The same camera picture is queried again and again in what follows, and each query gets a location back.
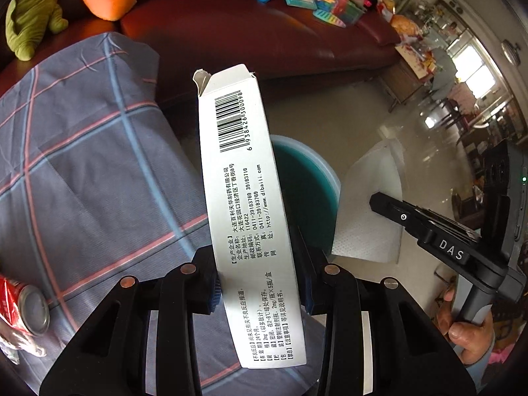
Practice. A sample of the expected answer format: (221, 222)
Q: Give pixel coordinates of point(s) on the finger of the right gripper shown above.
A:
(423, 224)

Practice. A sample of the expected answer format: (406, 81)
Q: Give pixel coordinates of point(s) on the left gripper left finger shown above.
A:
(108, 354)

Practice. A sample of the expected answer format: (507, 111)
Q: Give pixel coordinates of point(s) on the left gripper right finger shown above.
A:
(378, 340)

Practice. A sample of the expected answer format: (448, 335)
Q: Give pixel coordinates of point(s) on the white paper towel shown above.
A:
(361, 233)

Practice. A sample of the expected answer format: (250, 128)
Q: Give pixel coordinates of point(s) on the red soda can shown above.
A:
(24, 307)

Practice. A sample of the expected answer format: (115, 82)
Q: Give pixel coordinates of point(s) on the green white medicine box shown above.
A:
(248, 227)

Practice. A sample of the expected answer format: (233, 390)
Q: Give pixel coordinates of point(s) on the teal plastic trash bin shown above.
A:
(311, 191)

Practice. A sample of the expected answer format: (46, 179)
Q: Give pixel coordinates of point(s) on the person's right hand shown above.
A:
(475, 340)

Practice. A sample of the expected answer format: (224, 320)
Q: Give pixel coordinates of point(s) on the wooden side table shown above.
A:
(406, 77)

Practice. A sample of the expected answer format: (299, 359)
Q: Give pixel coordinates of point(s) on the purple plaid tablecloth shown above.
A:
(89, 196)

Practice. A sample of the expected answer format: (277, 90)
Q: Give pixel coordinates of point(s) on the dark red leather sofa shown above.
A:
(150, 55)

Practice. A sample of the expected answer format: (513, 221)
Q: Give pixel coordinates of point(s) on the green dinosaur plush toy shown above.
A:
(26, 23)

